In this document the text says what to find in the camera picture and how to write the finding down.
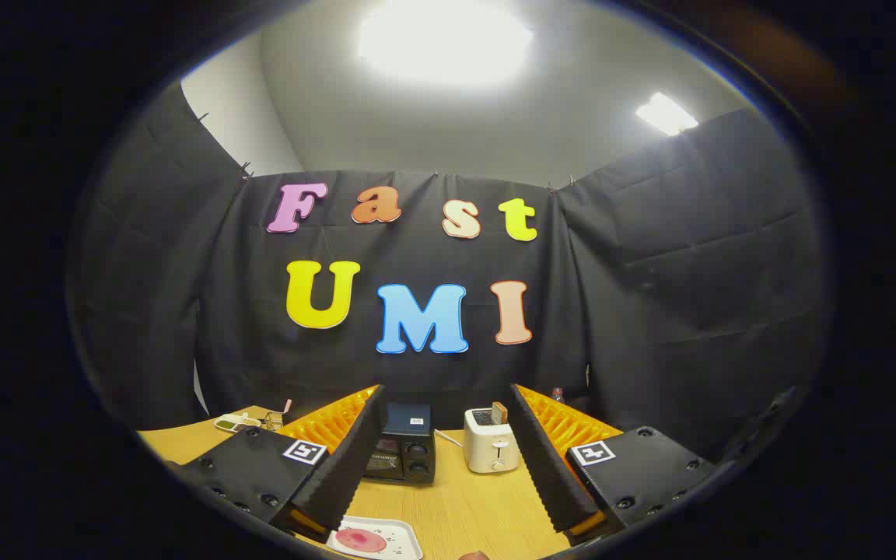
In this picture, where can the pink ham slice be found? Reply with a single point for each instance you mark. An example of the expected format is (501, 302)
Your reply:
(361, 540)

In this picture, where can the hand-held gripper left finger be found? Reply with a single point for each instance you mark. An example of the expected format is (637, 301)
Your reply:
(351, 467)

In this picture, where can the white rectangular food tray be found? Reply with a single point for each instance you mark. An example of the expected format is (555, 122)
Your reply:
(401, 533)

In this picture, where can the large ceiling light panel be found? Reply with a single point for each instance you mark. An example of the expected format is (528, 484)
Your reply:
(444, 39)

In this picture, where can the brown bread slice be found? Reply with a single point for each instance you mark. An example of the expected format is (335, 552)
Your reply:
(499, 413)

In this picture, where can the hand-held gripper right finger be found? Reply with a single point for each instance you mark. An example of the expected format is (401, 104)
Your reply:
(545, 467)

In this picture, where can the small ceiling light panel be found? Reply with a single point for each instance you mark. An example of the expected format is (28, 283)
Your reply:
(666, 114)

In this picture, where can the white divided dish of beans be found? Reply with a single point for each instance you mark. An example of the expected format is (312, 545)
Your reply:
(234, 424)

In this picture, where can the clear glass jar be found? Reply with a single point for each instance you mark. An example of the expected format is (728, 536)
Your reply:
(274, 421)

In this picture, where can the white pop-up toaster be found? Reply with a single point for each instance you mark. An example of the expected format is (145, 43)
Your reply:
(491, 451)

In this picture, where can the black toaster oven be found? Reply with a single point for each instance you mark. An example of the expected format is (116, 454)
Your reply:
(407, 460)

